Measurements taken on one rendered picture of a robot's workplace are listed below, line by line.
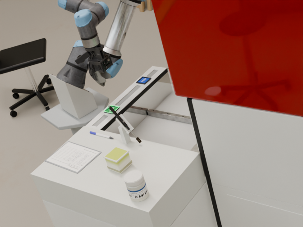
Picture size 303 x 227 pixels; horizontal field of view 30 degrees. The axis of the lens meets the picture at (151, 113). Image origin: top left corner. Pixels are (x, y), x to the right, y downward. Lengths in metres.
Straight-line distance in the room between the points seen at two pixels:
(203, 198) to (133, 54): 3.17
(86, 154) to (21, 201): 1.63
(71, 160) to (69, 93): 0.57
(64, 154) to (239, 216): 0.77
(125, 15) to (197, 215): 1.07
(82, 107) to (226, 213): 0.99
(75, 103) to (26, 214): 1.17
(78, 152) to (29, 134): 2.24
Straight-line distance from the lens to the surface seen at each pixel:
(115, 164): 2.19
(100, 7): 2.49
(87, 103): 2.93
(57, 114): 3.05
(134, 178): 2.02
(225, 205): 2.33
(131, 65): 5.13
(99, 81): 2.54
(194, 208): 2.27
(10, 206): 3.97
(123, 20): 2.81
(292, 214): 2.17
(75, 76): 2.88
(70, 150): 2.45
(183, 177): 2.15
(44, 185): 2.39
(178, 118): 2.66
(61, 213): 2.46
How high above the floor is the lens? 2.29
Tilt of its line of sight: 32 degrees down
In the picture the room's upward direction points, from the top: 16 degrees counter-clockwise
